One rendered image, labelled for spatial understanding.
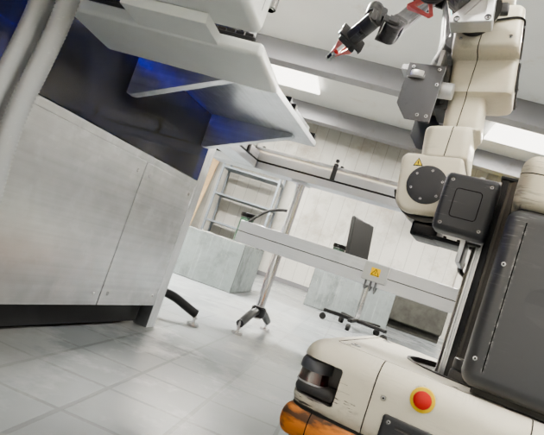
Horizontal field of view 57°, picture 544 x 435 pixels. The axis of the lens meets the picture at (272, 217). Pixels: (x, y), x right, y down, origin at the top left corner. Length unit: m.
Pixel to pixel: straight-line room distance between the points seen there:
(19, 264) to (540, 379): 1.21
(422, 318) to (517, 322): 5.89
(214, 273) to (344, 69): 3.32
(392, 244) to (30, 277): 7.78
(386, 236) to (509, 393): 7.77
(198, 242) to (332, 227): 4.83
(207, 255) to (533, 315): 3.41
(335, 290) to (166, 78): 4.56
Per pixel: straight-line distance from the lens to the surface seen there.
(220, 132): 1.92
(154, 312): 2.03
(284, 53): 6.65
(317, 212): 8.90
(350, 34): 1.84
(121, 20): 1.14
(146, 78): 1.51
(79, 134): 1.43
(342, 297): 5.78
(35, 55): 0.98
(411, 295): 2.51
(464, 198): 1.25
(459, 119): 1.46
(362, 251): 4.97
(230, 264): 4.23
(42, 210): 1.40
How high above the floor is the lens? 0.42
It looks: 4 degrees up
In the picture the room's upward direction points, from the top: 19 degrees clockwise
